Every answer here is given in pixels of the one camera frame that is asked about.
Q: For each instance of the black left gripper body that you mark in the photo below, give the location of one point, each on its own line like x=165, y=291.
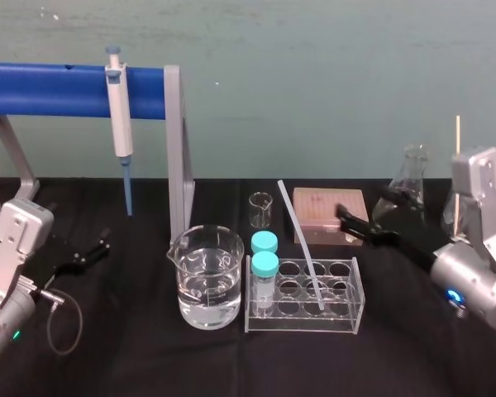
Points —
x=60, y=258

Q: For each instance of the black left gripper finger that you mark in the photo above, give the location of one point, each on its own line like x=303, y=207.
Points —
x=95, y=255
x=101, y=237

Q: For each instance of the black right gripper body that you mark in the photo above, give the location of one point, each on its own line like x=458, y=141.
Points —
x=401, y=246

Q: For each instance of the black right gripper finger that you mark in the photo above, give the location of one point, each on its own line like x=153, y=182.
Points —
x=353, y=217
x=357, y=233

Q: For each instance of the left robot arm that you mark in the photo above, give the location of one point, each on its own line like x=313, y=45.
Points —
x=8, y=256

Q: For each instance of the translucent white stirring rod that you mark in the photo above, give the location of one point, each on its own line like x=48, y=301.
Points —
x=299, y=231

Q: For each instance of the pink pipette tip box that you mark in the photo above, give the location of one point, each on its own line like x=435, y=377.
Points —
x=314, y=207

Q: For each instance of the small glass flask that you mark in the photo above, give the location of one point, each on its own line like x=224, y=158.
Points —
x=449, y=215

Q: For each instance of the glass conical flask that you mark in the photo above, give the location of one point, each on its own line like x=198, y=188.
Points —
x=413, y=178

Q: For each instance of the clear acrylic tube rack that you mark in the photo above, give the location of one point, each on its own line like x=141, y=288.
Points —
x=339, y=320

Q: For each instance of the teal capped sample tube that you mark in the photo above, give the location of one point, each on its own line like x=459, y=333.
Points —
x=265, y=264
x=264, y=241

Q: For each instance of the small empty glass beaker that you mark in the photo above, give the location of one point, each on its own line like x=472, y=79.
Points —
x=260, y=213

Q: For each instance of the grey stand support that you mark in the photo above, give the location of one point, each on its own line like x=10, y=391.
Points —
x=175, y=165
x=2, y=140

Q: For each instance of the white and blue pipette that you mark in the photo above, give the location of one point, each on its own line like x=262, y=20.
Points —
x=120, y=124

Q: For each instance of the large glass beaker with water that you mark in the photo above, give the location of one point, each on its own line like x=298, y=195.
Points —
x=208, y=285

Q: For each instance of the black table cloth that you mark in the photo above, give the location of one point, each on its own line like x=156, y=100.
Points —
x=149, y=364

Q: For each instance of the thin wooden stick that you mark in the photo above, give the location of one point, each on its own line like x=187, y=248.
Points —
x=458, y=136

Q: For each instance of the blue stand bar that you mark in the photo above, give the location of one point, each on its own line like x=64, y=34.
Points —
x=45, y=89

